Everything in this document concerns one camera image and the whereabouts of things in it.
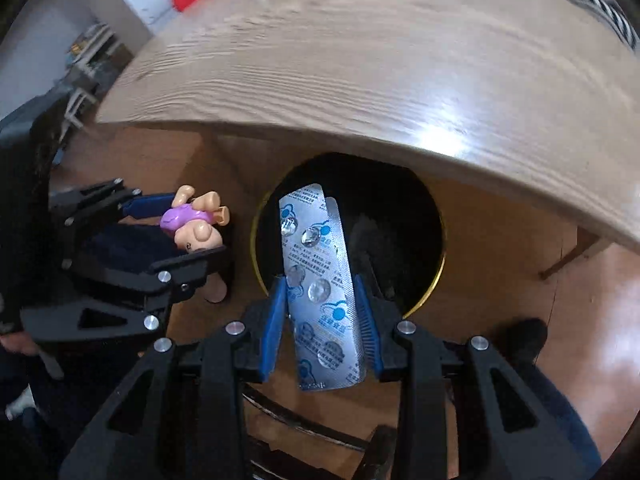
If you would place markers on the person's left leg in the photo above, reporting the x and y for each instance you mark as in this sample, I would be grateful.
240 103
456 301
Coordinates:
125 247

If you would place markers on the person's leg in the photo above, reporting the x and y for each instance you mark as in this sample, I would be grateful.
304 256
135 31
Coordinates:
125 247
555 410

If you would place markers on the wooden table leg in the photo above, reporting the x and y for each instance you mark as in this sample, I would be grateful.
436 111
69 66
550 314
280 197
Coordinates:
570 255

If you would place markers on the black chair base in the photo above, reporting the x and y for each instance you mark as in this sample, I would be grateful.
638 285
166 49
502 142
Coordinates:
310 425

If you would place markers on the pink and purple toy doll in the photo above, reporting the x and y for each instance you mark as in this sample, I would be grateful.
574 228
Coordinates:
195 235

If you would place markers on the silver blister pack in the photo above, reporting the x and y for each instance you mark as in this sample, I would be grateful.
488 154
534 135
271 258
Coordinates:
312 260
342 240

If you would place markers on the person's right leg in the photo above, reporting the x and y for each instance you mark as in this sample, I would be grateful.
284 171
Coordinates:
555 410

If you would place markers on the white wooden rack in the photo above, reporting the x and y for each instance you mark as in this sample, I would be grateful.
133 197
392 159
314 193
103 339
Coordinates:
87 70

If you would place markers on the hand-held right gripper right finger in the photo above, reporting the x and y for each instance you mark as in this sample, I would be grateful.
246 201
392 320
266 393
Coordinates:
370 325

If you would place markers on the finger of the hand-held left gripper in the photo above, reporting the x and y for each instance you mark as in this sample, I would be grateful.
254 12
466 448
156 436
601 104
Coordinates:
145 205
200 265

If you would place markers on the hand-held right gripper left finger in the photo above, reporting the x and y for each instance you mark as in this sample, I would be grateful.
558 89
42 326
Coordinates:
272 325

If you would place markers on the black bin with gold rim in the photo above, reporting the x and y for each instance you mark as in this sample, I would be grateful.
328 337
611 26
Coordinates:
390 220

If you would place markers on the person's left hand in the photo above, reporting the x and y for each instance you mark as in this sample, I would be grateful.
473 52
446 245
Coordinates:
17 344

